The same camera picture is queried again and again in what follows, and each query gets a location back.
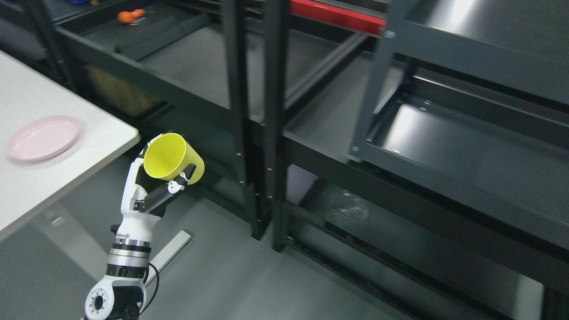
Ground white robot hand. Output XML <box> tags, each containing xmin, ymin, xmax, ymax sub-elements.
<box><xmin>116</xmin><ymin>131</ymin><xmax>197</xmax><ymax>243</ymax></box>

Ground yellow plastic cup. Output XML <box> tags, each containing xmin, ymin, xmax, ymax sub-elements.
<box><xmin>144</xmin><ymin>133</ymin><xmax>205</xmax><ymax>185</ymax></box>

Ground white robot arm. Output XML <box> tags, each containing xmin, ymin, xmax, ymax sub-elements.
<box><xmin>84</xmin><ymin>131</ymin><xmax>205</xmax><ymax>320</ymax></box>

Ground black metal shelf rack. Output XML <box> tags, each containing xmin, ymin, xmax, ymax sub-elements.
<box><xmin>0</xmin><ymin>0</ymin><xmax>569</xmax><ymax>320</ymax></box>

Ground orange toy on shelf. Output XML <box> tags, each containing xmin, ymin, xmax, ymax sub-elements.
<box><xmin>116</xmin><ymin>9</ymin><xmax>146</xmax><ymax>24</ymax></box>

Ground grey metal shelf unit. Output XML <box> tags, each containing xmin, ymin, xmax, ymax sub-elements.
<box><xmin>351</xmin><ymin>0</ymin><xmax>569</xmax><ymax>250</ymax></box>

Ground white work table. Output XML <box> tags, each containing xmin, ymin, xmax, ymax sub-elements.
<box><xmin>0</xmin><ymin>52</ymin><xmax>140</xmax><ymax>240</ymax></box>

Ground pink plastic plate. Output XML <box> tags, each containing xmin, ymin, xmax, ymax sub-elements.
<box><xmin>7</xmin><ymin>115</ymin><xmax>83</xmax><ymax>163</ymax></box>

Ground red metal beam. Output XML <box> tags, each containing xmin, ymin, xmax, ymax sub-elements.
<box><xmin>290</xmin><ymin>0</ymin><xmax>387</xmax><ymax>35</ymax></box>

